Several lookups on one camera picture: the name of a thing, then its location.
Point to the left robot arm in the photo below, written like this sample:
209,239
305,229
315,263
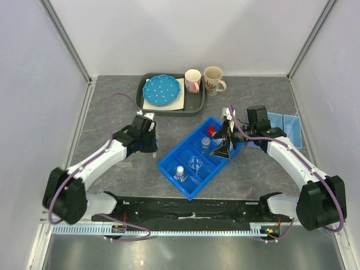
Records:
66,196

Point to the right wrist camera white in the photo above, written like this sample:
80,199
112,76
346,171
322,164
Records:
226,115

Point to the pink mug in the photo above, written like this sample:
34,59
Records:
192,80

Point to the round glass flask white stopper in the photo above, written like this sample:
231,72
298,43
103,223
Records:
180,175

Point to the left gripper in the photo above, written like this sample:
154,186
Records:
152,148

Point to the grey plastic tray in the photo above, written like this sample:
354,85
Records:
193,101

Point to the purple and blue organizer bins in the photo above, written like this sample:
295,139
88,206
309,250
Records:
284,122

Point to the beige patterned mug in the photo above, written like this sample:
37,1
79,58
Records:
213,81

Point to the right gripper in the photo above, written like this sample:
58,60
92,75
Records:
224,131

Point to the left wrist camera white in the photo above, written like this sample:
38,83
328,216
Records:
145,117

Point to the grey cable duct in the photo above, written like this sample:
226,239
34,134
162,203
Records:
114,230

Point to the blue polka dot plate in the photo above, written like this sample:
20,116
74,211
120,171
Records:
161,90

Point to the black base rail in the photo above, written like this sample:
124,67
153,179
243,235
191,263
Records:
157,213

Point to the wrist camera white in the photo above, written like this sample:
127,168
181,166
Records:
226,115
145,117

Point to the blue divided plastic tray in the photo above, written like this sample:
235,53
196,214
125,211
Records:
189,147

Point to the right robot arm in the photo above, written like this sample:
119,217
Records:
322,200

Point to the glass stoppered bottle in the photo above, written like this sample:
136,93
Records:
205,145

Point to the white wash bottle red cap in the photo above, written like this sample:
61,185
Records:
211,131

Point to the clear glass beaker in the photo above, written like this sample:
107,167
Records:
195,163

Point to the white square plate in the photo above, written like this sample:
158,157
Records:
177,104

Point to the clear glass stirring rod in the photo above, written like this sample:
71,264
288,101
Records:
294,117

